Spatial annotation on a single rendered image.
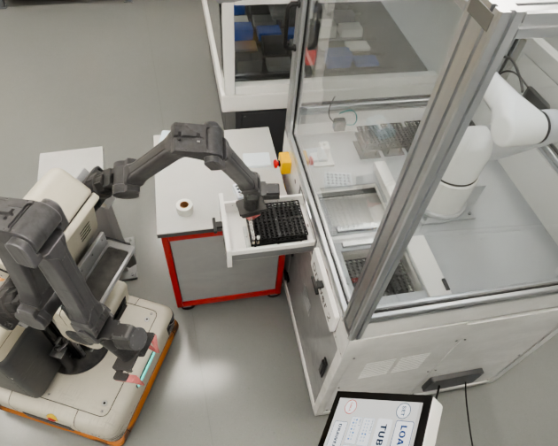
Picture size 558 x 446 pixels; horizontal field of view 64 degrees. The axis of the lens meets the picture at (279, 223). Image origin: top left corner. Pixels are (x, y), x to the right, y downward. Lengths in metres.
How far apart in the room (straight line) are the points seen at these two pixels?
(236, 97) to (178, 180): 0.53
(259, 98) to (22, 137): 2.01
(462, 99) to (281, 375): 1.87
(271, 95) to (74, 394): 1.64
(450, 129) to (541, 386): 2.17
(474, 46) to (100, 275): 1.19
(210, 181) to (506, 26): 1.56
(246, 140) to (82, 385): 1.34
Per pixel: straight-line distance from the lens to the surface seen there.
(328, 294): 1.55
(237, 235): 1.77
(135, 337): 1.18
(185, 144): 1.11
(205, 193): 2.02
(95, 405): 2.15
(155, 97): 3.87
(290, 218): 1.75
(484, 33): 0.73
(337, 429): 1.31
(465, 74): 0.76
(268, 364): 2.41
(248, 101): 2.34
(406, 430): 1.18
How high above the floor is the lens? 2.26
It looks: 52 degrees down
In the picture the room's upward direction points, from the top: 6 degrees clockwise
